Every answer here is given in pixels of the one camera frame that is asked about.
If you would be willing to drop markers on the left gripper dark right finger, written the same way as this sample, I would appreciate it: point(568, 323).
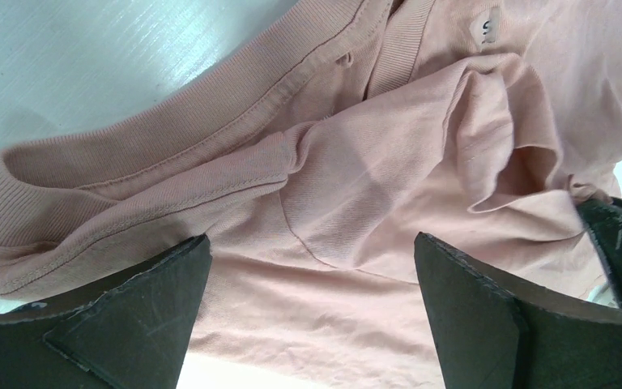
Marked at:
point(492, 329)

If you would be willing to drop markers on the beige pink printed t-shirt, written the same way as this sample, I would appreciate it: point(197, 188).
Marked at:
point(314, 155)

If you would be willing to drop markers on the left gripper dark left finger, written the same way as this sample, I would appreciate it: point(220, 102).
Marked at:
point(128, 330)

